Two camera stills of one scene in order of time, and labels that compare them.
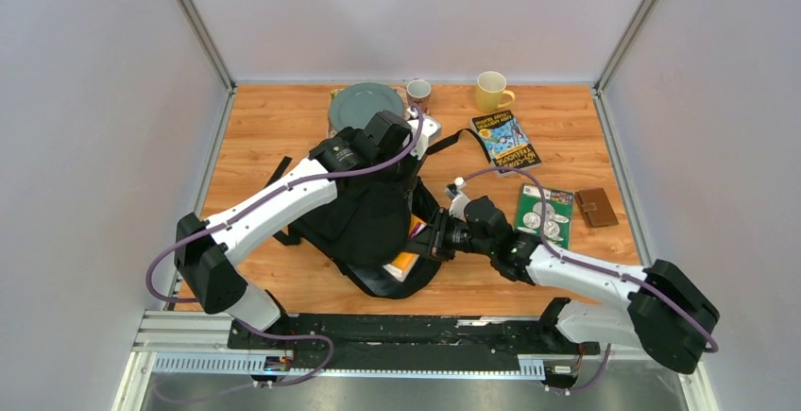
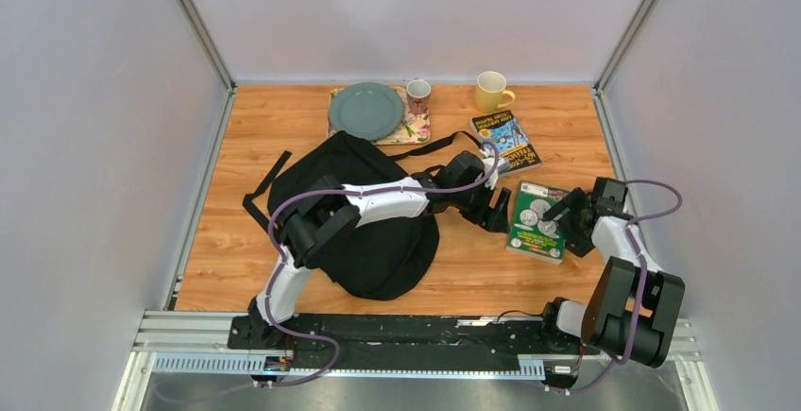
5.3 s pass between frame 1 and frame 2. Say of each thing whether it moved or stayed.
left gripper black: moved
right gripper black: moved
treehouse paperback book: stayed
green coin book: stayed
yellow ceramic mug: stayed
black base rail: stayed
